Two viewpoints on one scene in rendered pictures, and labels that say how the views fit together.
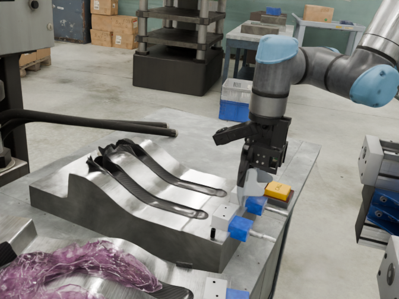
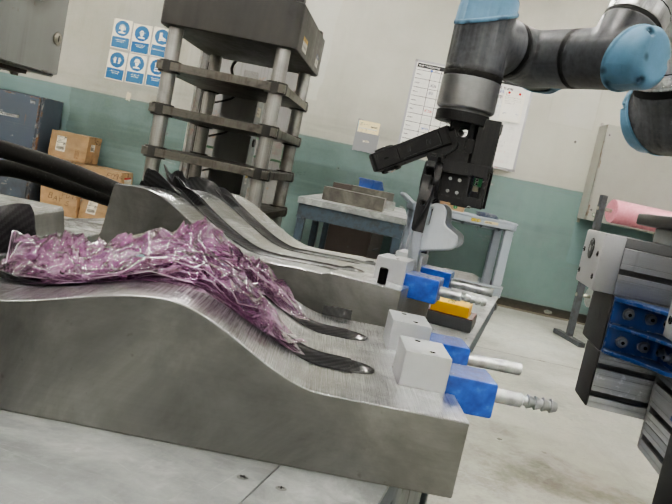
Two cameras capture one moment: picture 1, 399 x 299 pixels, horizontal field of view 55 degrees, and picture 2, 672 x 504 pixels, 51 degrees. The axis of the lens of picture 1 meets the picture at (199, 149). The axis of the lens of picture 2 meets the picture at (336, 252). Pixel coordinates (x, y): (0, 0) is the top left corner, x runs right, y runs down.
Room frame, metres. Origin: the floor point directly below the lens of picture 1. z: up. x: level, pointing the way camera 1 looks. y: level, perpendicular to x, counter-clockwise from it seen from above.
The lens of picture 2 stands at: (-0.15, 0.11, 1.00)
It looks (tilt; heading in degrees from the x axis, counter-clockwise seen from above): 6 degrees down; 353
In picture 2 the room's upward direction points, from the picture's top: 12 degrees clockwise
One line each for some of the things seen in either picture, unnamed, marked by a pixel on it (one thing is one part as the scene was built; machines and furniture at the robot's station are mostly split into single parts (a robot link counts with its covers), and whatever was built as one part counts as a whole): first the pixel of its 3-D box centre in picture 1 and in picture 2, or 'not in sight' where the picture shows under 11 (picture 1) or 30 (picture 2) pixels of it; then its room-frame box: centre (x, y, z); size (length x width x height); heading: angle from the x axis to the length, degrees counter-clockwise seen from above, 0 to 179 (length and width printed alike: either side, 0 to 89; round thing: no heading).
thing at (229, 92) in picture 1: (252, 92); not in sight; (3.98, -0.49, 0.28); 0.61 x 0.41 x 0.15; 79
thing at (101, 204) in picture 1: (146, 188); (239, 252); (0.82, 0.12, 0.87); 0.50 x 0.26 x 0.14; 67
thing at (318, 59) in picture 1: (318, 67); (540, 59); (0.80, -0.23, 1.20); 0.11 x 0.11 x 0.08; 30
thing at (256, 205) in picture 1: (260, 205); (443, 280); (0.76, -0.15, 0.89); 0.13 x 0.05 x 0.05; 67
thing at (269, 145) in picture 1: (265, 140); (459, 161); (0.76, -0.14, 1.05); 0.09 x 0.08 x 0.12; 67
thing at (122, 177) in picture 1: (150, 174); (253, 219); (0.80, 0.11, 0.92); 0.35 x 0.16 x 0.09; 67
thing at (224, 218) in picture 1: (244, 229); (430, 289); (0.66, -0.11, 0.89); 0.13 x 0.05 x 0.05; 67
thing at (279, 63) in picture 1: (275, 65); (483, 37); (0.77, -0.13, 1.21); 0.09 x 0.08 x 0.11; 120
